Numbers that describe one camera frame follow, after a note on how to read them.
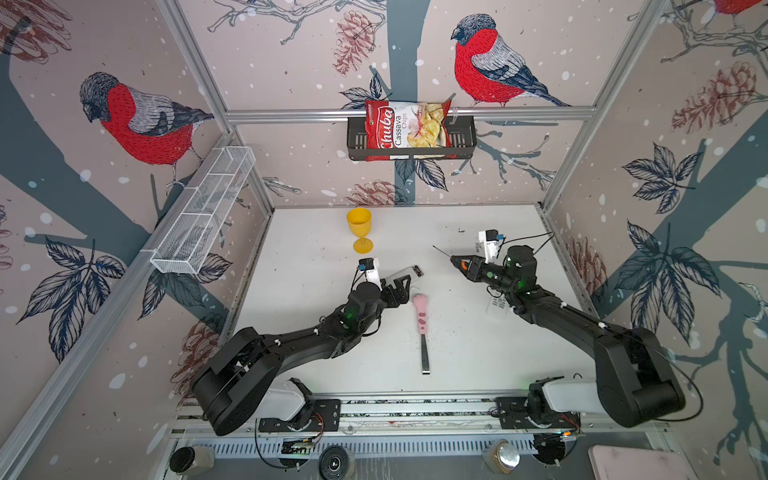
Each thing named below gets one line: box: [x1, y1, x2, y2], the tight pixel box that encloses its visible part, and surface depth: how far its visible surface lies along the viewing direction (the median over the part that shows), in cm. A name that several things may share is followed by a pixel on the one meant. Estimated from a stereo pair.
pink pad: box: [588, 445, 699, 480], surface depth 67 cm
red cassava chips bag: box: [364, 99, 453, 162], surface depth 89 cm
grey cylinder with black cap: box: [170, 446, 215, 475], surface depth 63 cm
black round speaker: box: [318, 445, 350, 480], surface depth 60 cm
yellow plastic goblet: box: [347, 207, 374, 255], surface depth 102 cm
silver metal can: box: [482, 439, 522, 474], surface depth 60 cm
